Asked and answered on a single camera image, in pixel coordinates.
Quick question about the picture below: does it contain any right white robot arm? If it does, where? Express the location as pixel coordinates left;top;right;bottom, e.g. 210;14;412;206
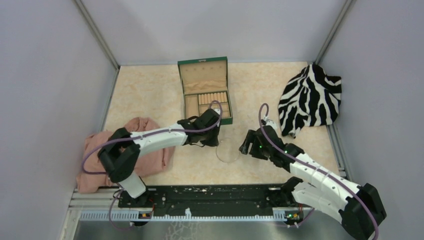
239;120;387;240

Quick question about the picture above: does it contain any green jewelry box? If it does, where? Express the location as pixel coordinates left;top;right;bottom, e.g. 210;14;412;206
177;56;233;125

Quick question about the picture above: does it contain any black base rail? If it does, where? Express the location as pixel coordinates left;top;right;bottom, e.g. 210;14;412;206
118;182;305;217

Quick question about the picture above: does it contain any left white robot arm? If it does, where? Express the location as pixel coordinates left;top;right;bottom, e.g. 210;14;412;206
97;108;222;207

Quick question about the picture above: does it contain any zebra print cloth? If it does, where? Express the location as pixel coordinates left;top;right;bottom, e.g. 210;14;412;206
277;63;342;138

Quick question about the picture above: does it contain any silver pearl bangle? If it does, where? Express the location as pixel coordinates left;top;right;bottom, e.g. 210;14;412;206
215;137;241;164

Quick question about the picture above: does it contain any pink cloth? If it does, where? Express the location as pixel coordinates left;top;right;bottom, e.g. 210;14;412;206
76;117;175;194

